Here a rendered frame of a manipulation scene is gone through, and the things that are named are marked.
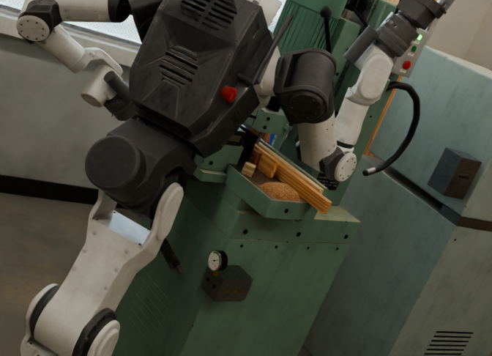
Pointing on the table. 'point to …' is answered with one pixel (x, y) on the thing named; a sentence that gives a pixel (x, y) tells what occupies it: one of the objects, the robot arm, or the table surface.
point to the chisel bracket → (269, 121)
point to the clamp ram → (247, 143)
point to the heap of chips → (280, 191)
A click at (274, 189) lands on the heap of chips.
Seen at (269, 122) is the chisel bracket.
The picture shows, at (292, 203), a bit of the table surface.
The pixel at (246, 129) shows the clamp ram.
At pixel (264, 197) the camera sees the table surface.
